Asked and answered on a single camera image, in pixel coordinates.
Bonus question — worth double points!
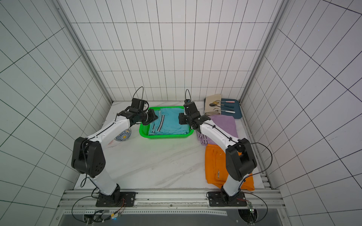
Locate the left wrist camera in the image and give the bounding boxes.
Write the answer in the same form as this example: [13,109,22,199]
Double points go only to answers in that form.
[131,98,149,112]

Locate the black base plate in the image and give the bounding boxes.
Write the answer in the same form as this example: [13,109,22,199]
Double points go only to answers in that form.
[206,191,247,207]
[96,191,137,208]

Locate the blue patterned plate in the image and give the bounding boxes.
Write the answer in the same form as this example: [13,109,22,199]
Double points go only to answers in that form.
[115,128,132,142]

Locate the dark spoon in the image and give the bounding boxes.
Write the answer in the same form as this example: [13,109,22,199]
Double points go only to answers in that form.
[209,103,221,107]

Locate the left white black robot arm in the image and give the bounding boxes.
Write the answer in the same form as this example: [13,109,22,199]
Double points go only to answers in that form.
[71,108,158,207]

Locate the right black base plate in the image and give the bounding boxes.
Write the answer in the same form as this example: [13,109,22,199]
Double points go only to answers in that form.
[206,191,247,207]

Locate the green plastic basket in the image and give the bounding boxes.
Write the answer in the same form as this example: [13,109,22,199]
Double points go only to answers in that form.
[139,106,193,139]

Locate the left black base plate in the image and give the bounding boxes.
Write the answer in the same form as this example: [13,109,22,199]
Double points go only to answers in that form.
[96,191,137,208]

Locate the purple pants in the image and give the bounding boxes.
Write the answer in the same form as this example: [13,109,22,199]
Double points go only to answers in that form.
[197,115,238,146]

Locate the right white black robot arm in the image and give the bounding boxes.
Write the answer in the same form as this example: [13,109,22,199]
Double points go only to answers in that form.
[179,113,257,206]

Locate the dark blue tray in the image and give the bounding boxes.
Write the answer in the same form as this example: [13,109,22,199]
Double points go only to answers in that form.
[221,98,242,119]

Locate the teal pants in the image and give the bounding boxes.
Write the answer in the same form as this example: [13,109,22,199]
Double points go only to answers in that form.
[148,108,190,136]

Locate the aluminium mounting rail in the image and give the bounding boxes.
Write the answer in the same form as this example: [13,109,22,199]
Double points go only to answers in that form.
[58,188,286,210]

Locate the beige folded cloth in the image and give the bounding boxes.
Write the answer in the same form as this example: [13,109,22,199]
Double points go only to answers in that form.
[204,94,222,116]

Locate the orange pants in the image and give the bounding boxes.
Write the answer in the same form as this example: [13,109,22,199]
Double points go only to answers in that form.
[205,144,255,192]

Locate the pink plastic cup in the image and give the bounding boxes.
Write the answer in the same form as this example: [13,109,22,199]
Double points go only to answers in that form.
[107,140,118,148]

